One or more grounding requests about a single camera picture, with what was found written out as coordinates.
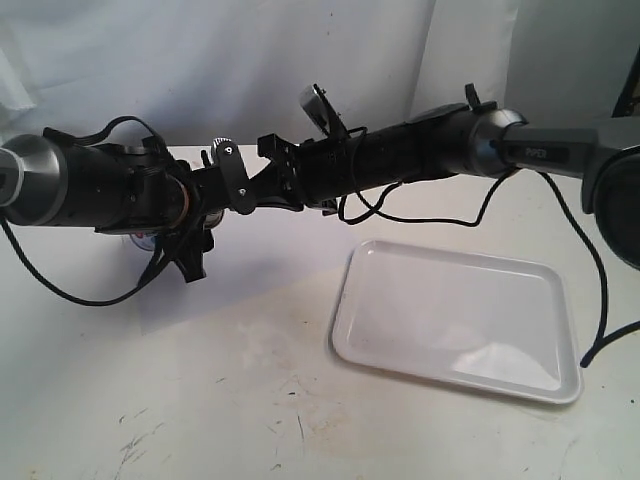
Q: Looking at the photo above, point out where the white plastic tray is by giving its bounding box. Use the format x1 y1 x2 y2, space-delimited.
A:
331 240 583 405

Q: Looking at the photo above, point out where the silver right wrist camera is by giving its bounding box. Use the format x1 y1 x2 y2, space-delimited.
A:
299 84 348 139

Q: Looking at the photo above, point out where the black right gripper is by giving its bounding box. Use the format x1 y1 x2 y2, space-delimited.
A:
250 134 311 212

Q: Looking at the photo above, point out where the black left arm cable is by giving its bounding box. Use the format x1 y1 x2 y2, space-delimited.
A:
0 115 201 305

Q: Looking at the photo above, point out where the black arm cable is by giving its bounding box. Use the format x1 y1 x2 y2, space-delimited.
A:
0 115 201 305
337 167 640 370

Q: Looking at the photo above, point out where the white paper sheet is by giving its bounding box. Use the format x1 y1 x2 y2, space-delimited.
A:
132 209 357 334

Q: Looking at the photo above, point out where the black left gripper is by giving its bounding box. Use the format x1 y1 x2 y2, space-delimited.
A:
172 137 256 283

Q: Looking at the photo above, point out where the black stand frame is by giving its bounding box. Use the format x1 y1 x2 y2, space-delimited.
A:
611 53 639 118

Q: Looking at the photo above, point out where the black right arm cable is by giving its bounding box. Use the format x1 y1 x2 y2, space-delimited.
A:
337 167 640 370

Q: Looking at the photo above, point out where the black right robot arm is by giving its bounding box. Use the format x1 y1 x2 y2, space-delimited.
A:
251 104 639 267

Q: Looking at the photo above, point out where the white spray paint can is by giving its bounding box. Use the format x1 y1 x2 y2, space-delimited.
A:
128 211 224 252

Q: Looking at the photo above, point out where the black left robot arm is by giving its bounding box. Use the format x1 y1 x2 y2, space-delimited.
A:
1 128 258 286

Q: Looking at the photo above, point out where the white backdrop curtain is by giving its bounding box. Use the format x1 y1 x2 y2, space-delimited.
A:
1 1 639 145

